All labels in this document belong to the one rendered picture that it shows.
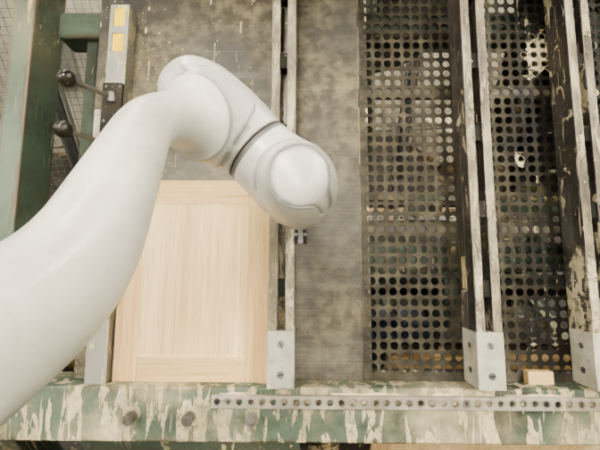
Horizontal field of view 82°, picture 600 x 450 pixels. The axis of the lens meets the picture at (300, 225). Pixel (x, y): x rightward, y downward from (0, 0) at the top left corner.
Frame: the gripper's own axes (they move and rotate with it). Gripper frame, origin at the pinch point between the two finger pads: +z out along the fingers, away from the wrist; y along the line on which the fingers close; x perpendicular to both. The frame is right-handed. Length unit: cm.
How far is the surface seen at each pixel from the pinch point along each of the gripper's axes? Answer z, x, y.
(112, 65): 4, 49, 40
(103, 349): 4, 46, -30
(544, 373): 7, -57, -36
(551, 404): 3, -56, -41
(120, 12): 4, 47, 55
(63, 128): -7, 51, 19
